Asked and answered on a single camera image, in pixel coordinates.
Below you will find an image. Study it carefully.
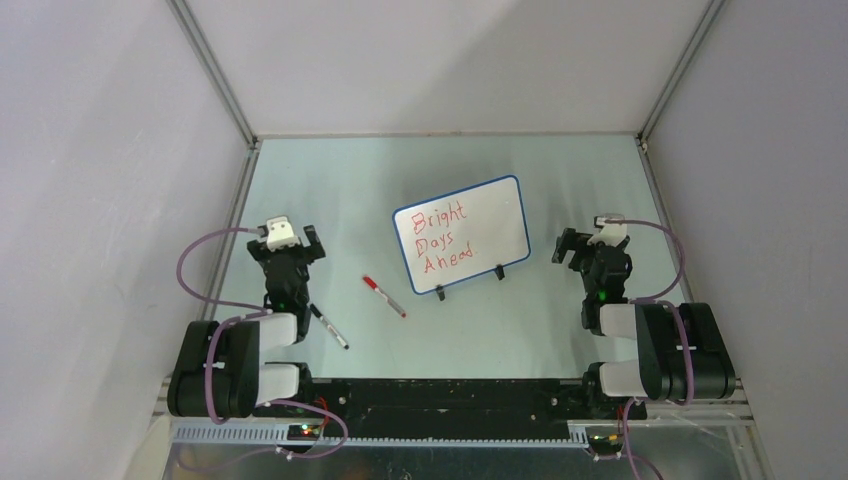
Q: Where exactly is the red whiteboard marker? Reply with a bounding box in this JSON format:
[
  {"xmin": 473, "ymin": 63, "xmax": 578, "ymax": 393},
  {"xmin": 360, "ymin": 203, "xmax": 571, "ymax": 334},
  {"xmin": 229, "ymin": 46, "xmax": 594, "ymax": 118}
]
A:
[{"xmin": 362, "ymin": 275, "xmax": 407, "ymax": 318}]

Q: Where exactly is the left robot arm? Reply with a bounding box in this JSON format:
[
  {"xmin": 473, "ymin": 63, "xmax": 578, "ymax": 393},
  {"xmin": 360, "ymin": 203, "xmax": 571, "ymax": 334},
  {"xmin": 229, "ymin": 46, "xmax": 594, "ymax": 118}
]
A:
[{"xmin": 166, "ymin": 217, "xmax": 326, "ymax": 424}]

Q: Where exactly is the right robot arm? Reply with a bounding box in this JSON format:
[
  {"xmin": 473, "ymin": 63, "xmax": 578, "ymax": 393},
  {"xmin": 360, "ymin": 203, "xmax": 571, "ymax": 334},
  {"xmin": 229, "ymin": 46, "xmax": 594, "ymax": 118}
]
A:
[{"xmin": 552, "ymin": 228, "xmax": 736, "ymax": 418}]

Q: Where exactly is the black whiteboard marker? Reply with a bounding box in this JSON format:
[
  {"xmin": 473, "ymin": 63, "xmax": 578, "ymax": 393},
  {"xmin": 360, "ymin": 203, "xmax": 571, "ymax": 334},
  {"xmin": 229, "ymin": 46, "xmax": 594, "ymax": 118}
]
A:
[{"xmin": 309, "ymin": 303, "xmax": 350, "ymax": 350}]

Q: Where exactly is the white blue-framed whiteboard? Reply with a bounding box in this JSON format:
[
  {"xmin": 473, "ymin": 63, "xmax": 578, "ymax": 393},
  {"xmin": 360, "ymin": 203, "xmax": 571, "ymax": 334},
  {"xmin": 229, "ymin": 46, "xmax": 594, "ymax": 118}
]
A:
[{"xmin": 391, "ymin": 175, "xmax": 532, "ymax": 295}]

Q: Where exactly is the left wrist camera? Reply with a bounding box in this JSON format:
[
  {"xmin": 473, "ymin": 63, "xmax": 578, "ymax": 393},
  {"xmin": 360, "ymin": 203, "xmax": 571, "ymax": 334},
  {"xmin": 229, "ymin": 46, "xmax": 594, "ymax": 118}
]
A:
[{"xmin": 260, "ymin": 215, "xmax": 301, "ymax": 252}]

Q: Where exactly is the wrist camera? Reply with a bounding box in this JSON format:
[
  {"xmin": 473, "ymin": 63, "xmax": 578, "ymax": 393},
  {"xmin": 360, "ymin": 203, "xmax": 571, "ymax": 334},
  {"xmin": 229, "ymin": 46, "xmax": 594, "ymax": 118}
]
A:
[
  {"xmin": 260, "ymin": 215, "xmax": 301, "ymax": 252},
  {"xmin": 587, "ymin": 213, "xmax": 628, "ymax": 247}
]

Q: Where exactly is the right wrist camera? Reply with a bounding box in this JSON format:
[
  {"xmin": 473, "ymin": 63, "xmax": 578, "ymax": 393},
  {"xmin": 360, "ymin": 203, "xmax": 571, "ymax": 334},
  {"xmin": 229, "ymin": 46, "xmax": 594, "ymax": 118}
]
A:
[{"xmin": 587, "ymin": 213, "xmax": 628, "ymax": 247}]

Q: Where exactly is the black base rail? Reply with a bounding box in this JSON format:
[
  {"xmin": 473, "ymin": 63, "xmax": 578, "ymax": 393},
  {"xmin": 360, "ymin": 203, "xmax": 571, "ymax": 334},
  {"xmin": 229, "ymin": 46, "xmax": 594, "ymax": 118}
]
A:
[{"xmin": 152, "ymin": 377, "xmax": 757, "ymax": 450}]

